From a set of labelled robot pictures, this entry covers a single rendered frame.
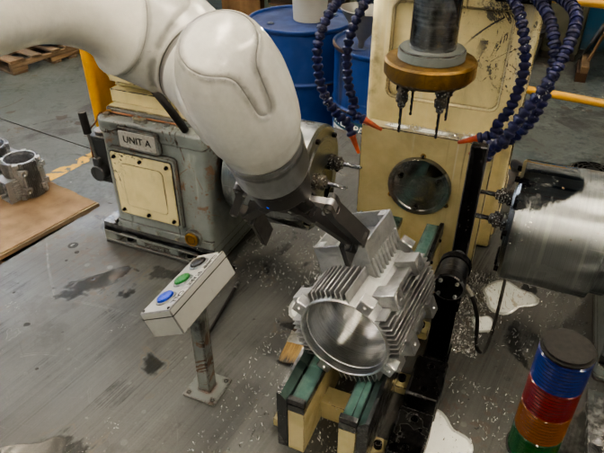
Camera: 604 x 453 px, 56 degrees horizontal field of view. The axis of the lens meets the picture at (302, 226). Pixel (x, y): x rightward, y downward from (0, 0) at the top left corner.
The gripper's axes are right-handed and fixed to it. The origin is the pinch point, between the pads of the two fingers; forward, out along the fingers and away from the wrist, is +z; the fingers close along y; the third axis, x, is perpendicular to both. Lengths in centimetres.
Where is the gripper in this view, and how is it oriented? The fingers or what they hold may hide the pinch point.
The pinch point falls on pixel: (306, 244)
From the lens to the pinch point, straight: 84.5
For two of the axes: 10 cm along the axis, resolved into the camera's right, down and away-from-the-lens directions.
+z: 2.0, 4.6, 8.7
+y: -9.2, -2.2, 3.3
